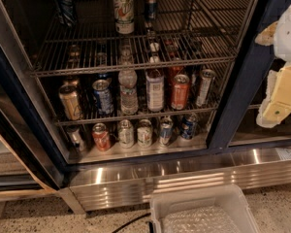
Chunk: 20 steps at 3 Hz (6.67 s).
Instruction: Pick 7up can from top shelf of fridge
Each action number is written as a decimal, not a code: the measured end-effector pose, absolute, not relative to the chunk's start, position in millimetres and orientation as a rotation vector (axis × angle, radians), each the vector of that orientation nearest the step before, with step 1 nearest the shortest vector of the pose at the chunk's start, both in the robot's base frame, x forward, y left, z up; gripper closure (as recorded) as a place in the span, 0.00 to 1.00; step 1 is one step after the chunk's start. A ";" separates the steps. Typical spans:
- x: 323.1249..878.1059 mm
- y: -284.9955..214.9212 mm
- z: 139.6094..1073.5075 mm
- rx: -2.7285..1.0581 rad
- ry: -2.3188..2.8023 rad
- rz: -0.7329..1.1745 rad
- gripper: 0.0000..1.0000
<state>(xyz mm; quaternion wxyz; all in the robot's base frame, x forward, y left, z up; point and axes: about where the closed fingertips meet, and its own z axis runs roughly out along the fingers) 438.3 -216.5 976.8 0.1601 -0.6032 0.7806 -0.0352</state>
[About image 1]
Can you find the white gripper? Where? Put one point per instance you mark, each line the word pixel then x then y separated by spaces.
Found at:
pixel 277 103

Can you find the white green 7up can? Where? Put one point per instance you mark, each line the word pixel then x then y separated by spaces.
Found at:
pixel 123 11

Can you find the slim silver red can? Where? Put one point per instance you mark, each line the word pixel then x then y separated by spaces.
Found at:
pixel 207 77

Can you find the orange soda can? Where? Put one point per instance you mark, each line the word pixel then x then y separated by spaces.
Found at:
pixel 180 91

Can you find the blue pepsi can bottom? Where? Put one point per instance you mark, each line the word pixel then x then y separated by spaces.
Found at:
pixel 188 126

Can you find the blue silver can bottom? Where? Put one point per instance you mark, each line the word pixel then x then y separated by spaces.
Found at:
pixel 166 130

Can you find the slim blue orange can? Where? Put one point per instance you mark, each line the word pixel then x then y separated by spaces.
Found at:
pixel 150 9

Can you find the stainless steel fridge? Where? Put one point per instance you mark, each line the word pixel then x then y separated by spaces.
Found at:
pixel 228 146

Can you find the white red can bottom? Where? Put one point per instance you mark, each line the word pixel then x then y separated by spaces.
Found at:
pixel 144 133

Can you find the white green can bottom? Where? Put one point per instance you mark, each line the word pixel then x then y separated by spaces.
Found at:
pixel 125 133

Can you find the blue pepsi can middle shelf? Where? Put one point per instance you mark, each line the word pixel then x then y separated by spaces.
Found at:
pixel 103 97

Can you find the red can bottom shelf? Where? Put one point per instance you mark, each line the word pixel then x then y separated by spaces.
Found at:
pixel 101 136

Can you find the gold can middle shelf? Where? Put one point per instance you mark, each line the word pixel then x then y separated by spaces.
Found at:
pixel 69 97

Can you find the silver can bottom left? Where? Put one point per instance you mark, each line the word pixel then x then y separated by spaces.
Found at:
pixel 74 134

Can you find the open fridge door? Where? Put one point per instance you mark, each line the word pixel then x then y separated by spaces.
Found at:
pixel 25 172

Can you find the purple label bottle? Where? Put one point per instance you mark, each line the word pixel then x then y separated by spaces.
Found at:
pixel 154 89

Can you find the clear water bottle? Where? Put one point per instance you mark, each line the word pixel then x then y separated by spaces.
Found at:
pixel 127 79

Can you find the white plastic bin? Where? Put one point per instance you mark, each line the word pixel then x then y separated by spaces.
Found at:
pixel 228 196

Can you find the bubble wrap sheet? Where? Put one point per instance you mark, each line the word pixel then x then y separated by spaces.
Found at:
pixel 210 219

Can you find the middle wire shelf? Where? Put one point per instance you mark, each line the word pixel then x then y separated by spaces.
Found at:
pixel 221 71

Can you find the wire shelf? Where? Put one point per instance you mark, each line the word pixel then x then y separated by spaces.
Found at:
pixel 221 71
pixel 187 31

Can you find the top wire shelf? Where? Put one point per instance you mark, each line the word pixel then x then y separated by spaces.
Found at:
pixel 187 31

